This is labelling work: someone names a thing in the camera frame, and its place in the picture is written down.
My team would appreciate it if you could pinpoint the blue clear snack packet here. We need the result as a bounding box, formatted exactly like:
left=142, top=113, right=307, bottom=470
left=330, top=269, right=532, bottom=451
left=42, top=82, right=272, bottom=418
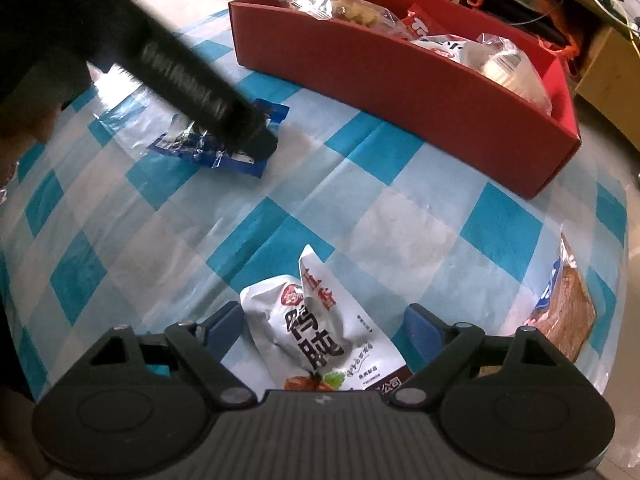
left=147, top=99, right=292, bottom=179

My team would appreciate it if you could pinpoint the blue white checked tablecloth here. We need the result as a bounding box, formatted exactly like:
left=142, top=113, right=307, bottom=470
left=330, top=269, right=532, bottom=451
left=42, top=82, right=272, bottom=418
left=0, top=7, right=632, bottom=402

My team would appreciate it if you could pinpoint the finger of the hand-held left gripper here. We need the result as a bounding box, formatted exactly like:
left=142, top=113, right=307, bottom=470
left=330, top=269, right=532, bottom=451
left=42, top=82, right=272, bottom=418
left=220, top=106, right=279, bottom=159

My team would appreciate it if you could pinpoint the wooden tv cabinet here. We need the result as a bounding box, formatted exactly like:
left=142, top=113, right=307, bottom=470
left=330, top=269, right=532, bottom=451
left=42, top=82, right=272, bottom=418
left=190, top=0, right=640, bottom=152

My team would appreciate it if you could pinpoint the red cardboard box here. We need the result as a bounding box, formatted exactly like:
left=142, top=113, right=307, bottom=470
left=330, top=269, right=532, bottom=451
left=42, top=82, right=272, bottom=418
left=228, top=0, right=582, bottom=200

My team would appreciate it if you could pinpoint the person's left hand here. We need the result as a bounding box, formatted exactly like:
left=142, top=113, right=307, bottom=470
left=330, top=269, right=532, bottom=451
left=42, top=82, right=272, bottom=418
left=0, top=108, right=59, bottom=192

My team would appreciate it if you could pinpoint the clear yellow bread packet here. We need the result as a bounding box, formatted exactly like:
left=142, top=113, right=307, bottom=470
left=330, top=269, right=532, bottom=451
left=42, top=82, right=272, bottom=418
left=475, top=32, right=554, bottom=117

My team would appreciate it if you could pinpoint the white snack packet brown print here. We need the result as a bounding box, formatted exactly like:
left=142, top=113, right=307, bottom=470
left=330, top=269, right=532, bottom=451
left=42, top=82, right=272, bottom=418
left=239, top=244, right=414, bottom=394

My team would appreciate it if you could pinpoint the clear packet of yellow snacks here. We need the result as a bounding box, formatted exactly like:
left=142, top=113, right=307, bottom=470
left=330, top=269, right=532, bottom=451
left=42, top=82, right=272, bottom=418
left=272, top=0, right=402, bottom=37

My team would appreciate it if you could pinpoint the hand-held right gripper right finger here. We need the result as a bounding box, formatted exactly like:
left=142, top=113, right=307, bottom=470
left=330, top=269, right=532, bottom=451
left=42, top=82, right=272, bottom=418
left=390, top=304, right=562, bottom=408

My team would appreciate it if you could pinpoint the brown bread packet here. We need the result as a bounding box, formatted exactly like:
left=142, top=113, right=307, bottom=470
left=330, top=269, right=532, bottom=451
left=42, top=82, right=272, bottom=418
left=516, top=232, right=599, bottom=364

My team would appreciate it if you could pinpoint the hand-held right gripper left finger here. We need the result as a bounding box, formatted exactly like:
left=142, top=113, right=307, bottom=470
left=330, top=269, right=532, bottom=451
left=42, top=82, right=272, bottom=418
left=87, top=302, right=257, bottom=407

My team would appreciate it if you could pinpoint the orange plastic bag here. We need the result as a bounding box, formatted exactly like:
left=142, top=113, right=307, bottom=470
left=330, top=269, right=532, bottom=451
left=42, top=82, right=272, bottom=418
left=467, top=0, right=577, bottom=57

